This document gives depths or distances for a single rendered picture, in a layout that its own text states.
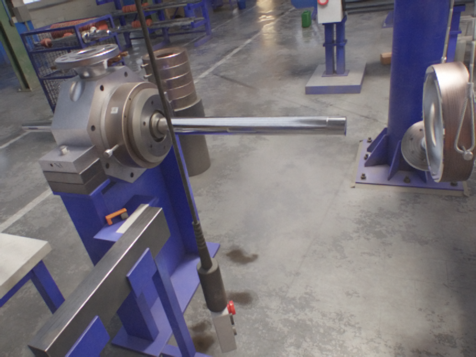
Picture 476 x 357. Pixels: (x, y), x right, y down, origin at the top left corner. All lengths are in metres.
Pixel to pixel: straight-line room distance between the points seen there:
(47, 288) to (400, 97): 2.43
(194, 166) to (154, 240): 1.94
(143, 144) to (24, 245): 0.58
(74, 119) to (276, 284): 1.41
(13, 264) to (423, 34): 2.52
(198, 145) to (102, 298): 2.21
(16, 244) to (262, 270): 1.36
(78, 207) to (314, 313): 1.29
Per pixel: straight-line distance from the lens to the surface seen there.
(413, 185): 2.95
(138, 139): 1.49
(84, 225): 1.67
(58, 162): 1.50
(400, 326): 2.08
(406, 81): 2.81
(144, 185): 2.01
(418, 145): 1.62
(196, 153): 3.25
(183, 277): 2.35
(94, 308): 1.23
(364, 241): 2.47
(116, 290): 1.29
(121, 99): 1.52
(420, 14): 2.70
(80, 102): 1.56
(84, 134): 1.52
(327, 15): 4.72
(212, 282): 0.74
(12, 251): 1.56
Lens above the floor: 1.65
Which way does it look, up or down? 30 degrees down
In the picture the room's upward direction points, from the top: 11 degrees counter-clockwise
